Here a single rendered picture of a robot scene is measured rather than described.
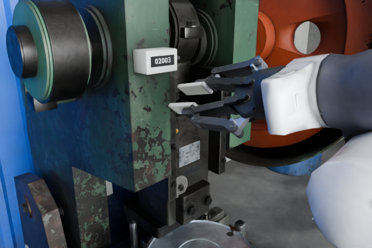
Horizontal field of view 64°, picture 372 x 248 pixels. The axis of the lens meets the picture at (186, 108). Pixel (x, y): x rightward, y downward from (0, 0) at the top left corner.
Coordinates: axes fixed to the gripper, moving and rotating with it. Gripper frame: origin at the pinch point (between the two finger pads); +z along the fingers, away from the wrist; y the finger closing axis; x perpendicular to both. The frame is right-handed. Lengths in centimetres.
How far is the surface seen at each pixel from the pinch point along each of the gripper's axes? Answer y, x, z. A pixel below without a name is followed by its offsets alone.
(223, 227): -16, -46, 20
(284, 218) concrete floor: 13, -180, 77
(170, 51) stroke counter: 4.9, 7.8, 0.2
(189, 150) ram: -3.9, -17.0, 14.4
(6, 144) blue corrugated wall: -19, -7, 139
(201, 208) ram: -14.8, -29.1, 15.1
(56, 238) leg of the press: -38, -15, 52
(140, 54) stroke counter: 1.3, 11.8, 1.6
